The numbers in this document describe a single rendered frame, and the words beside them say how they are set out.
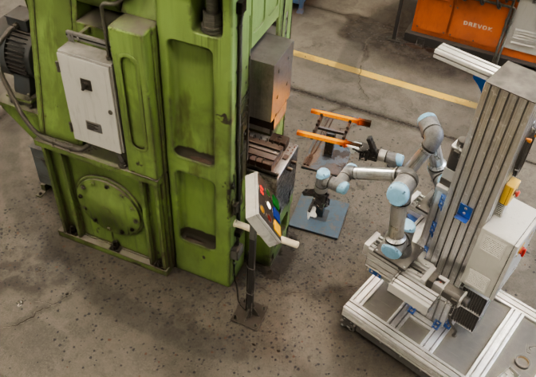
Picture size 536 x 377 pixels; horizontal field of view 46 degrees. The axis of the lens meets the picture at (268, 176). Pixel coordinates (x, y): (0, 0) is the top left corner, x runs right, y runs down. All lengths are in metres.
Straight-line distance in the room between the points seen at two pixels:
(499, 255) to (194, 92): 1.88
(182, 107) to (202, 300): 1.49
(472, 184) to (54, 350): 2.80
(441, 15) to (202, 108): 4.13
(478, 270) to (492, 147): 0.80
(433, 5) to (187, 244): 4.04
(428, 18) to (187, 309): 4.31
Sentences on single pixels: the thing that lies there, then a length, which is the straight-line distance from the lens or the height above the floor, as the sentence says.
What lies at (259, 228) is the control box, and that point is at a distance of 3.47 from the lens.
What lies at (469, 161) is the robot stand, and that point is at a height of 1.56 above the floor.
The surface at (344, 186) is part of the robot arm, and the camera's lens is 3.50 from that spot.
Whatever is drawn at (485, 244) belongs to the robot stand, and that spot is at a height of 1.14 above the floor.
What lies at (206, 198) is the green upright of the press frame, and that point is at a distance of 4.06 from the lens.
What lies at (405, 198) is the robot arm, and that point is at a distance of 3.29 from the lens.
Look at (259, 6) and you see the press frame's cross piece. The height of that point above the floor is 2.03.
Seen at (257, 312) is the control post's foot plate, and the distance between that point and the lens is 4.38.
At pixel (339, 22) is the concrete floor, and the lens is 7.55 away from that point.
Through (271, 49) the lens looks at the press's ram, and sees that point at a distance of 3.60.
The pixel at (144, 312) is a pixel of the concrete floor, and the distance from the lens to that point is 4.48.
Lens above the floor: 3.67
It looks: 43 degrees down
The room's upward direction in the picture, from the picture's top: 3 degrees clockwise
